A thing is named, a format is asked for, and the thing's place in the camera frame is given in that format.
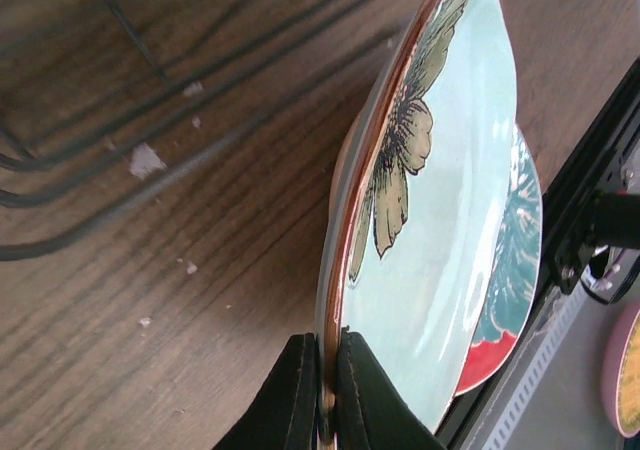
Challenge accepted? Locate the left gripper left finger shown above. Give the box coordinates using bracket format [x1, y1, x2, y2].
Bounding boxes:
[214, 333, 318, 450]

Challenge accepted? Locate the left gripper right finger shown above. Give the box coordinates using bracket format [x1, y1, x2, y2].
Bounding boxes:
[336, 329, 444, 450]

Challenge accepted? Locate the green-rimmed plate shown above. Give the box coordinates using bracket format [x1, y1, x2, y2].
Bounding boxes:
[316, 0, 517, 430]

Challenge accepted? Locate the red-rimmed white plate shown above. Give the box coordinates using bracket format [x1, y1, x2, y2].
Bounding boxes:
[455, 127, 543, 396]

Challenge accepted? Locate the pink plate at bottom edge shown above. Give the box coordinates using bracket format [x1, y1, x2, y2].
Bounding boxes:
[601, 302, 639, 438]

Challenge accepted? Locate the light blue slotted cable duct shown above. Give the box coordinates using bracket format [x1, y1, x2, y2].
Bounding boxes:
[482, 290, 586, 450]

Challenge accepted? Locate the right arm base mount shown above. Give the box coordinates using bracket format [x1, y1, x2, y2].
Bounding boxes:
[551, 139, 639, 306]

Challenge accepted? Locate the grey wire dish rack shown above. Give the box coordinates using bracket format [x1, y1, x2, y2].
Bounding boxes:
[1, 0, 399, 262]

